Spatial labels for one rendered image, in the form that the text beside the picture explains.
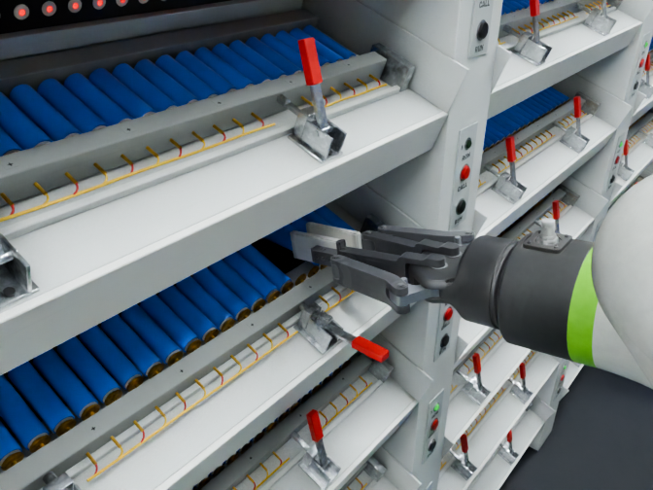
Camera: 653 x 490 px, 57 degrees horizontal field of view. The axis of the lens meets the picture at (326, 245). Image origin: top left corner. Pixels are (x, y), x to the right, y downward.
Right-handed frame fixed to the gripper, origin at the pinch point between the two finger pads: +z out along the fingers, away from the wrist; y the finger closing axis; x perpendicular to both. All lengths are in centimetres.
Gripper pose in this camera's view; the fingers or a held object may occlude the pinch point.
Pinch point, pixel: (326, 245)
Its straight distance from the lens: 62.2
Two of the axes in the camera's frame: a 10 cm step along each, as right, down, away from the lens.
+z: -7.6, -1.7, 6.2
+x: 1.2, 9.1, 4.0
